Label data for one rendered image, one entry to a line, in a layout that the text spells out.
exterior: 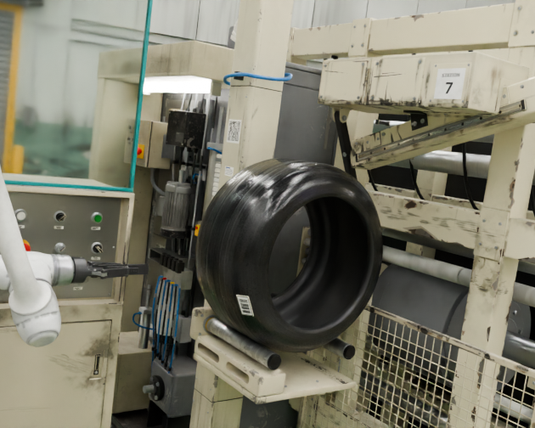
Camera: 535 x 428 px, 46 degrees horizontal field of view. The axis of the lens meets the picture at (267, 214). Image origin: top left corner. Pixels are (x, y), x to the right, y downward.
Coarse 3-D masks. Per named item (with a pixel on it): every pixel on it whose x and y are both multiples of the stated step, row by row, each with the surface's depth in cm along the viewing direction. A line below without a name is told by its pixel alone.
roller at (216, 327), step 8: (208, 320) 195; (216, 320) 194; (208, 328) 194; (216, 328) 190; (224, 328) 188; (232, 328) 188; (224, 336) 186; (232, 336) 183; (240, 336) 181; (232, 344) 183; (240, 344) 179; (248, 344) 177; (256, 344) 176; (248, 352) 176; (256, 352) 173; (264, 352) 171; (272, 352) 170; (256, 360) 173; (264, 360) 169; (272, 360) 168; (280, 360) 170; (272, 368) 169
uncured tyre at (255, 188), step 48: (240, 192) 172; (288, 192) 166; (336, 192) 174; (240, 240) 163; (336, 240) 209; (240, 288) 164; (288, 288) 208; (336, 288) 205; (288, 336) 173; (336, 336) 186
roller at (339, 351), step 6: (330, 342) 190; (336, 342) 188; (342, 342) 188; (330, 348) 190; (336, 348) 187; (342, 348) 186; (348, 348) 185; (354, 348) 186; (342, 354) 185; (348, 354) 185; (354, 354) 187
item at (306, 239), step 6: (306, 228) 232; (306, 234) 232; (306, 240) 231; (306, 246) 233; (300, 252) 233; (306, 252) 232; (300, 258) 233; (306, 258) 232; (300, 264) 233; (300, 270) 234
